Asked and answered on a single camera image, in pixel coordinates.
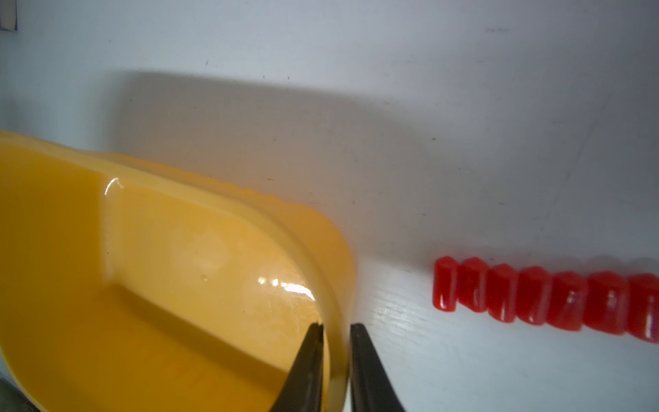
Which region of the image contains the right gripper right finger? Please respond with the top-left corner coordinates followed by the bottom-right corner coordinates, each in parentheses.
top-left (350, 324), bottom-right (405, 412)

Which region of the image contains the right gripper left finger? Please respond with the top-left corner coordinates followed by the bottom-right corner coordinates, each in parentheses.
top-left (270, 323), bottom-right (324, 412)

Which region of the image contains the red sleeve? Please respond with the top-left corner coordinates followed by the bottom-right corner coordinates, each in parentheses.
top-left (626, 273), bottom-right (658, 343)
top-left (583, 271), bottom-right (630, 336)
top-left (486, 264), bottom-right (519, 324)
top-left (547, 271), bottom-right (589, 331)
top-left (458, 257), bottom-right (489, 312)
top-left (432, 256), bottom-right (460, 312)
top-left (516, 266), bottom-right (553, 325)

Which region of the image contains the yellow plastic storage box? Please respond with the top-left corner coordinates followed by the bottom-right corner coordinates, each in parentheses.
top-left (1, 131), bottom-right (355, 411)

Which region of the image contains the dark blue notebook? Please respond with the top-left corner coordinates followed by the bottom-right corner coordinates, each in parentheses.
top-left (0, 0), bottom-right (17, 32)

